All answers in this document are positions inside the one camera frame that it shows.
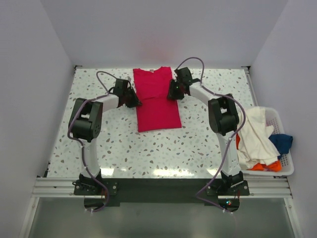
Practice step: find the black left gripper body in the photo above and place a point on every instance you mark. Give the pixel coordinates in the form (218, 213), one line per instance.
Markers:
(131, 96)

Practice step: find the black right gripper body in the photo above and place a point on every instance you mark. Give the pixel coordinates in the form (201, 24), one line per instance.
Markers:
(174, 90)

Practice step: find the red t shirt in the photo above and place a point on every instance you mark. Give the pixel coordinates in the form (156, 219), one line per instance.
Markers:
(156, 112)

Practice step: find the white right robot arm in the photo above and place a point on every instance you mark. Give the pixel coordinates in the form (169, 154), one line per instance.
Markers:
(223, 117)

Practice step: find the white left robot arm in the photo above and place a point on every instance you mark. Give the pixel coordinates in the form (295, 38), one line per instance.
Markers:
(85, 123)

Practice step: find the white cream t shirt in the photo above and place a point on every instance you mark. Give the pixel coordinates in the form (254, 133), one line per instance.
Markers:
(253, 144)

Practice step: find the white plastic laundry basket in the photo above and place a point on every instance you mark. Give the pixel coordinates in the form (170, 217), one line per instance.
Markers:
(272, 118)

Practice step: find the navy blue t shirt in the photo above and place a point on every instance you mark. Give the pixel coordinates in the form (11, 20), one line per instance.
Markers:
(282, 142)

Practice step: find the orange t shirt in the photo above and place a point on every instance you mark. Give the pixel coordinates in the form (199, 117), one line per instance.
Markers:
(246, 162)

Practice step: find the aluminium frame rails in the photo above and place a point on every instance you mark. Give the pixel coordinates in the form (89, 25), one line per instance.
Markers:
(190, 152)

